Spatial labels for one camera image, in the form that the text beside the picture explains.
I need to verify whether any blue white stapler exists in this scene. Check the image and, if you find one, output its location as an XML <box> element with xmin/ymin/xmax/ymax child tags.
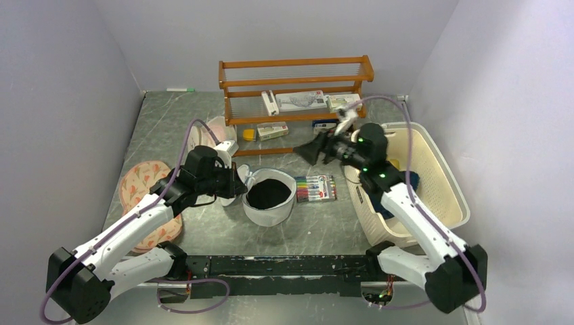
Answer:
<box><xmin>311</xmin><ymin>119</ymin><xmax>339</xmax><ymax>135</ymax></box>

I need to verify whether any black garment in bag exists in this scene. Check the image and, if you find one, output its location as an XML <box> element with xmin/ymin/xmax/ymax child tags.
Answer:
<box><xmin>246</xmin><ymin>179</ymin><xmax>292</xmax><ymax>210</ymax></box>

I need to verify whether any green white marker pen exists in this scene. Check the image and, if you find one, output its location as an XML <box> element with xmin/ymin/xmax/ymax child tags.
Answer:
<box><xmin>166</xmin><ymin>88</ymin><xmax>196</xmax><ymax>93</ymax></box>

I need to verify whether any yellow small block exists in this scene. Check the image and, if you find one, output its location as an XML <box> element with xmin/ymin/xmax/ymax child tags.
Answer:
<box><xmin>242</xmin><ymin>129</ymin><xmax>257</xmax><ymax>142</ymax></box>

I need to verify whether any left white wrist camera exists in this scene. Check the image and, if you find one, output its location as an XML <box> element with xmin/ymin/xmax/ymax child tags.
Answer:
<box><xmin>215</xmin><ymin>140</ymin><xmax>239</xmax><ymax>167</ymax></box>

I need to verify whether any dark blue garment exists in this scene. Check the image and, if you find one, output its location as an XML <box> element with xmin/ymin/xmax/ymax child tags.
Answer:
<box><xmin>369</xmin><ymin>171</ymin><xmax>420</xmax><ymax>220</ymax></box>

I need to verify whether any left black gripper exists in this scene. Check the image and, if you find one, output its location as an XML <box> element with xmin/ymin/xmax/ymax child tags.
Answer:
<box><xmin>197</xmin><ymin>160</ymin><xmax>248</xmax><ymax>199</ymax></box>

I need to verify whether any pink mesh laundry bag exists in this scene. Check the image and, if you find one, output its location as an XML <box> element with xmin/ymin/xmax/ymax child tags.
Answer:
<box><xmin>187</xmin><ymin>116</ymin><xmax>238</xmax><ymax>151</ymax></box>

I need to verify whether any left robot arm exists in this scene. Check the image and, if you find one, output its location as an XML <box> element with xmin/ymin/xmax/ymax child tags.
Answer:
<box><xmin>43</xmin><ymin>142</ymin><xmax>246</xmax><ymax>324</ymax></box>

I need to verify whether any black base frame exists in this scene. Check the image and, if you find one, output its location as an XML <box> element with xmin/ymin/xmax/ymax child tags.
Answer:
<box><xmin>165</xmin><ymin>255</ymin><xmax>392</xmax><ymax>299</ymax></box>

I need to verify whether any yellow bra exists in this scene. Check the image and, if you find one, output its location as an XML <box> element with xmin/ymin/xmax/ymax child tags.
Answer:
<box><xmin>389</xmin><ymin>159</ymin><xmax>400</xmax><ymax>170</ymax></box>

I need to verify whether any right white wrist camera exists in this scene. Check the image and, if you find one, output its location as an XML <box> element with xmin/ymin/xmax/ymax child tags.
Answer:
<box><xmin>334</xmin><ymin>107</ymin><xmax>359</xmax><ymax>136</ymax></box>

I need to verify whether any orange wooden shelf rack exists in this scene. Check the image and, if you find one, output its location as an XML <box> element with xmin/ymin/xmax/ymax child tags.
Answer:
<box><xmin>218</xmin><ymin>55</ymin><xmax>375</xmax><ymax>157</ymax></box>

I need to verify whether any green white box on shelf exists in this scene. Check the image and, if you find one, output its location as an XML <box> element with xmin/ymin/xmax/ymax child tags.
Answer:
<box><xmin>325</xmin><ymin>93</ymin><xmax>361</xmax><ymax>113</ymax></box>

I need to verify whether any coloured marker pack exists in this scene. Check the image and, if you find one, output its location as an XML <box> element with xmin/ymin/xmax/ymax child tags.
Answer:
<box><xmin>294</xmin><ymin>175</ymin><xmax>337</xmax><ymax>202</ymax></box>

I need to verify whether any round white mesh laundry bag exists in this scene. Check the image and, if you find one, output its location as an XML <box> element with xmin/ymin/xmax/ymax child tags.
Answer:
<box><xmin>218</xmin><ymin>164</ymin><xmax>296</xmax><ymax>227</ymax></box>

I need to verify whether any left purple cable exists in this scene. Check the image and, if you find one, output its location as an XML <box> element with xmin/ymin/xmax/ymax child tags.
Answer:
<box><xmin>39</xmin><ymin>118</ymin><xmax>223</xmax><ymax>325</ymax></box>

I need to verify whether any floral pink oval pad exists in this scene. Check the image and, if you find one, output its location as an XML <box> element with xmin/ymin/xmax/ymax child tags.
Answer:
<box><xmin>119</xmin><ymin>160</ymin><xmax>183</xmax><ymax>254</ymax></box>

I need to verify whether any flat white patterned box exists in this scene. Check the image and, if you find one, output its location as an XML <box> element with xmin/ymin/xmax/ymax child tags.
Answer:
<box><xmin>275</xmin><ymin>90</ymin><xmax>328</xmax><ymax>112</ymax></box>

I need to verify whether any small white box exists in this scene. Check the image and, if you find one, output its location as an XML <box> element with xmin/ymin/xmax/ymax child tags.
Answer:
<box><xmin>257</xmin><ymin>122</ymin><xmax>289</xmax><ymax>141</ymax></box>

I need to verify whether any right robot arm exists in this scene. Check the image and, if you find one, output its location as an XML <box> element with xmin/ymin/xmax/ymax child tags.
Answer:
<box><xmin>293</xmin><ymin>123</ymin><xmax>488</xmax><ymax>313</ymax></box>

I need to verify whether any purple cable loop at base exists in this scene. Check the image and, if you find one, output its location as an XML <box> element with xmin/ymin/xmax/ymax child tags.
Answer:
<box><xmin>146</xmin><ymin>277</ymin><xmax>231</xmax><ymax>315</ymax></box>

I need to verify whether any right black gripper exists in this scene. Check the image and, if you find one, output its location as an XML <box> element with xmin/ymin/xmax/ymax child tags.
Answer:
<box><xmin>293</xmin><ymin>121</ymin><xmax>368</xmax><ymax>171</ymax></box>

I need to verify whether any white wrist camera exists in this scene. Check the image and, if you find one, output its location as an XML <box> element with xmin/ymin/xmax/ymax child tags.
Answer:
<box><xmin>334</xmin><ymin>107</ymin><xmax>359</xmax><ymax>136</ymax></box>
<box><xmin>215</xmin><ymin>140</ymin><xmax>239</xmax><ymax>167</ymax></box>

